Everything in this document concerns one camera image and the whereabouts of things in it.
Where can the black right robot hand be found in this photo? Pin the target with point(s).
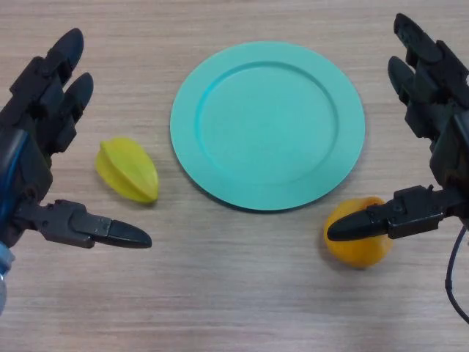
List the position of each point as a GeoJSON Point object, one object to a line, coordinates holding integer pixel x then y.
{"type": "Point", "coordinates": [447, 121]}

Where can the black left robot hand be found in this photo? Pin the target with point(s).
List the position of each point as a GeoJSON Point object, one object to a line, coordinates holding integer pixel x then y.
{"type": "Point", "coordinates": [33, 146]}

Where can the yellow starfruit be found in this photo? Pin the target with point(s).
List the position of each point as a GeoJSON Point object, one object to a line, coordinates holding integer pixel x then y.
{"type": "Point", "coordinates": [128, 170]}

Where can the green round plate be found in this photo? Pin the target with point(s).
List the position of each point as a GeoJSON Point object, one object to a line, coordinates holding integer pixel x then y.
{"type": "Point", "coordinates": [267, 126]}

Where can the orange pear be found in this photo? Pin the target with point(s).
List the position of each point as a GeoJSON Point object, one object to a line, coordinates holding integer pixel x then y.
{"type": "Point", "coordinates": [359, 253]}

